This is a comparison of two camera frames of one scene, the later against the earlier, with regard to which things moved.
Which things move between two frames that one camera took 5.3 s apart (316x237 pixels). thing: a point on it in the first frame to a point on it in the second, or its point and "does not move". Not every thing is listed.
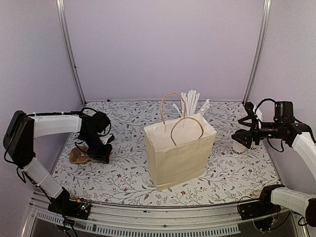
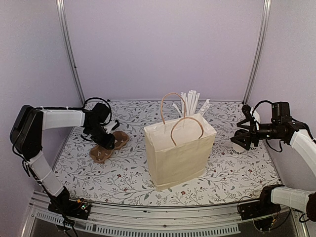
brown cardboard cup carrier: x=79 y=155 to x=100 y=154
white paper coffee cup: x=254 y=146 does not move
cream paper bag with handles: x=177 y=148 does not move
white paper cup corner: x=238 y=148 does not move
